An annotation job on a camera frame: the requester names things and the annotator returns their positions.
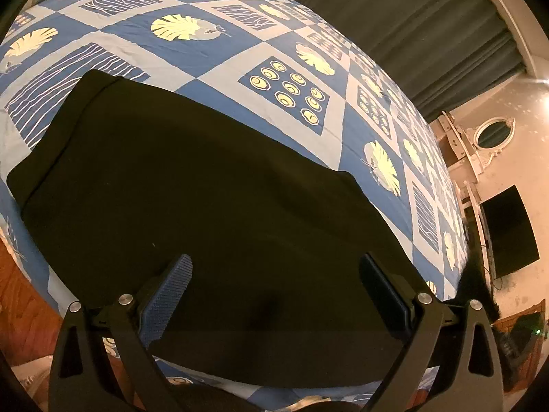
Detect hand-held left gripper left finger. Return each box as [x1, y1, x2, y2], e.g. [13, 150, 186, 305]
[48, 254, 194, 412]

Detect black pants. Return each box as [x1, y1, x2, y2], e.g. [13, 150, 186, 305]
[6, 69, 434, 389]

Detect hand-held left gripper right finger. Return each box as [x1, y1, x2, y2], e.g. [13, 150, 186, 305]
[359, 252, 504, 412]

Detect white oval vanity mirror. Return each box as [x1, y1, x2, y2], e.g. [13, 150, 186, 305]
[474, 117, 515, 152]

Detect white television stand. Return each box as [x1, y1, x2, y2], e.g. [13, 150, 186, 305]
[461, 180, 498, 284]

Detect dark green curtain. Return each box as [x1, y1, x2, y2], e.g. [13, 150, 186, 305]
[294, 0, 527, 123]

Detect cream dressing table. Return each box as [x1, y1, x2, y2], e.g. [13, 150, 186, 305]
[437, 112, 490, 190]

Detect blue patterned bed sheet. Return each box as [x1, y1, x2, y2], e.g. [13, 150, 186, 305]
[0, 0, 468, 412]

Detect black flat television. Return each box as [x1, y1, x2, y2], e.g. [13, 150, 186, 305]
[479, 185, 540, 279]

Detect wooden cabinet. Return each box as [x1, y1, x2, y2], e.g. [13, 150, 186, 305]
[493, 305, 547, 391]

